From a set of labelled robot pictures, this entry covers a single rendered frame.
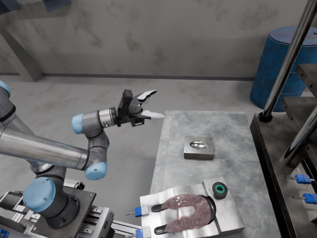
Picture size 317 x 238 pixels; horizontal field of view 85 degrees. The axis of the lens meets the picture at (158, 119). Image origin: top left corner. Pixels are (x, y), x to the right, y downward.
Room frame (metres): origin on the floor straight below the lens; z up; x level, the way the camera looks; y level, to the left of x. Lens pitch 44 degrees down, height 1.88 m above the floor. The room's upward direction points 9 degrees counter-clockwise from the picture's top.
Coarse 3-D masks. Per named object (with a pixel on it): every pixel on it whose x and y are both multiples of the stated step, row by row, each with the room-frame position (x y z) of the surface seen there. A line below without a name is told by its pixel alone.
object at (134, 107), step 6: (132, 102) 0.55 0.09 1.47; (138, 102) 0.55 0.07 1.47; (114, 108) 0.54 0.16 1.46; (132, 108) 0.52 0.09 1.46; (138, 108) 0.52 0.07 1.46; (114, 114) 0.50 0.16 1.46; (126, 114) 0.51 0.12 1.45; (132, 114) 0.49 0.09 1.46; (114, 120) 0.49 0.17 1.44; (120, 120) 0.52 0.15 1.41; (126, 120) 0.52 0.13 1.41; (132, 120) 0.50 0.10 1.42; (138, 120) 0.51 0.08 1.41; (144, 120) 0.51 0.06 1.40; (120, 126) 0.52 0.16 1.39; (132, 126) 0.50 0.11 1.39
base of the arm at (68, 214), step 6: (72, 198) 0.39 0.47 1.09; (66, 204) 0.34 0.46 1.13; (72, 204) 0.35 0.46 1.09; (78, 204) 0.37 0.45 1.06; (66, 210) 0.33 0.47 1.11; (72, 210) 0.33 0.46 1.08; (78, 210) 0.34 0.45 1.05; (54, 216) 0.30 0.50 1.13; (60, 216) 0.30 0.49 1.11; (66, 216) 0.31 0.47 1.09; (72, 216) 0.31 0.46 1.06; (48, 222) 0.30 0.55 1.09; (54, 222) 0.29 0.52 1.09; (60, 222) 0.29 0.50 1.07; (66, 222) 0.29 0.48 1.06; (54, 228) 0.28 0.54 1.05; (60, 228) 0.28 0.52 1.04
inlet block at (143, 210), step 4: (144, 204) 0.38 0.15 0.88; (136, 208) 0.37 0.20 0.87; (140, 208) 0.37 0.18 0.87; (144, 208) 0.36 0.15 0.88; (148, 208) 0.37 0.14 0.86; (132, 212) 0.36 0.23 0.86; (136, 212) 0.35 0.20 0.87; (140, 212) 0.35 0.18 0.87; (144, 212) 0.34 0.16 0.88; (148, 212) 0.34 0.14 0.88; (136, 216) 0.34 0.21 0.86; (140, 216) 0.34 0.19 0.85
